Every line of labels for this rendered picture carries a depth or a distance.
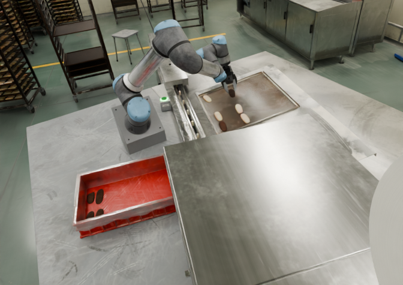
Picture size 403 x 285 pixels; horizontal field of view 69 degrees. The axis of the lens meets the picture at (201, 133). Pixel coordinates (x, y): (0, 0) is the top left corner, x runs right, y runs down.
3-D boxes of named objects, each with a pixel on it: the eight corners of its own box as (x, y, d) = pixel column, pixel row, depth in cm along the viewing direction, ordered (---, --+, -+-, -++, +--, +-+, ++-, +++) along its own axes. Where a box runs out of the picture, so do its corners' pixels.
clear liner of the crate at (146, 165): (81, 186, 151) (75, 173, 145) (173, 163, 159) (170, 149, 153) (77, 241, 125) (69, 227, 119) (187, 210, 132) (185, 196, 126)
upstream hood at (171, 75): (149, 40, 321) (147, 32, 316) (165, 37, 324) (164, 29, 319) (166, 90, 223) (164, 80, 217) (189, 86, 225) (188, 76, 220)
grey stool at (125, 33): (146, 56, 512) (140, 30, 485) (131, 64, 489) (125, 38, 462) (131, 53, 530) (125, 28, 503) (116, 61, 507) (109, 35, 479)
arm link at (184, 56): (197, 62, 120) (232, 74, 165) (184, 40, 121) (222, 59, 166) (176, 78, 124) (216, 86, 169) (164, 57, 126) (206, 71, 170)
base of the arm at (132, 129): (127, 137, 165) (128, 132, 156) (121, 113, 168) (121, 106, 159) (153, 131, 170) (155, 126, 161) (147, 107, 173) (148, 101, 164)
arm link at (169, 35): (119, 110, 154) (179, 42, 120) (106, 86, 156) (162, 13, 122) (136, 107, 163) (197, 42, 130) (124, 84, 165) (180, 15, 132)
